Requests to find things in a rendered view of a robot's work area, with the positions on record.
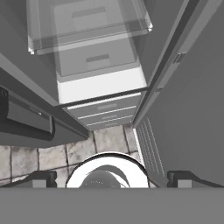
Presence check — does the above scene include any grey fridge door with vent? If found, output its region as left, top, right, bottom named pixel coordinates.
left=131, top=0, right=224, bottom=188

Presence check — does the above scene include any translucent grey fridge drawer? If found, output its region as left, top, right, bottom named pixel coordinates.
left=53, top=2, right=138, bottom=78

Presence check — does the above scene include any grey fridge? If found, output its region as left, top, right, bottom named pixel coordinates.
left=0, top=0, right=205, bottom=131

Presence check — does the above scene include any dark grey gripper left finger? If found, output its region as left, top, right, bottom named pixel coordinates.
left=4, top=170, right=58, bottom=189

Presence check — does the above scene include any grey freezer drawer front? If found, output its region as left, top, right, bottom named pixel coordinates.
left=62, top=92, right=144, bottom=131

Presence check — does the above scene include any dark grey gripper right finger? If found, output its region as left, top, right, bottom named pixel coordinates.
left=166, top=170, right=224, bottom=189

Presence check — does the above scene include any white round disc black rim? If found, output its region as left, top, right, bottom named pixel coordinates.
left=65, top=151, right=151, bottom=189

